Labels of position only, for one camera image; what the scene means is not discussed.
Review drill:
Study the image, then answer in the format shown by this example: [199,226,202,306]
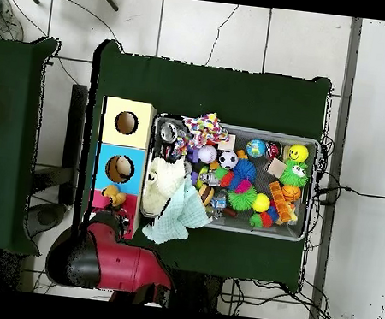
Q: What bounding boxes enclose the green googly-eyed puffer ball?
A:
[277,157,312,190]

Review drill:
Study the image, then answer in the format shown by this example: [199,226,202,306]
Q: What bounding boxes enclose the black power cable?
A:
[315,182,385,203]

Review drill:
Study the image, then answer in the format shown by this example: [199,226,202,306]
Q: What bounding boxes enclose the person's foot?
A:
[0,0,28,42]

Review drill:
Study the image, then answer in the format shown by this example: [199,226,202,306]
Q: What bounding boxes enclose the dark green side cloth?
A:
[0,32,64,257]

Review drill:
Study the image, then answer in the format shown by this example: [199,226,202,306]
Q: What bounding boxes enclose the blue globe ball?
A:
[245,138,269,160]

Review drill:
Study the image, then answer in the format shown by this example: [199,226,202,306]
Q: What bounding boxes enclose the wooden box with three holes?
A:
[85,95,158,241]

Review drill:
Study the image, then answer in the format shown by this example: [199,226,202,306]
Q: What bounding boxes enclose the black furniture frame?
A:
[28,80,91,207]

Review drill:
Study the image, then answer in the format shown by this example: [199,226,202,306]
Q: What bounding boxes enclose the orange plastic tray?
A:
[263,180,299,224]

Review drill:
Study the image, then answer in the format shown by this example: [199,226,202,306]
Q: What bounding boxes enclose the colourful spotted cloth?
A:
[179,109,234,153]

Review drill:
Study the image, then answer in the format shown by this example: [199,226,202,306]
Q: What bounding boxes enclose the brown teddy bear plush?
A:
[99,183,129,210]

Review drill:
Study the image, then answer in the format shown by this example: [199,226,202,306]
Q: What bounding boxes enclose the cream waffle cloth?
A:
[141,154,189,218]

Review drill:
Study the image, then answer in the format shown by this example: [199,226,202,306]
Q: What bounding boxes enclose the dark green table cloth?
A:
[68,38,335,294]

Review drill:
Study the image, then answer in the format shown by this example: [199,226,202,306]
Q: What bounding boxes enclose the plain yellow ball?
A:
[252,192,273,215]

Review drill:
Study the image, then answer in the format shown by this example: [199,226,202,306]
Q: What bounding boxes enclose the clear mesh bin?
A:
[138,111,323,244]

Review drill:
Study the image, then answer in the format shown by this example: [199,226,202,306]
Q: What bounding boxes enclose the light blue waffle cloth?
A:
[140,178,216,251]

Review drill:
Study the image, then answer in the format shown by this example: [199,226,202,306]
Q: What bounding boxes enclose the large blue spiky ball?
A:
[229,157,259,186]

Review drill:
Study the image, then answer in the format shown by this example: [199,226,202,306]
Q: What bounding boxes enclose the white baseball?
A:
[197,143,220,166]

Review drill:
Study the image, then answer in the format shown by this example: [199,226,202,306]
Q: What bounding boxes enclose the black and white soccer ball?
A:
[217,149,240,172]

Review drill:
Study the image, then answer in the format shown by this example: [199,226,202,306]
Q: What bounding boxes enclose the grey floor base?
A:
[24,198,68,241]

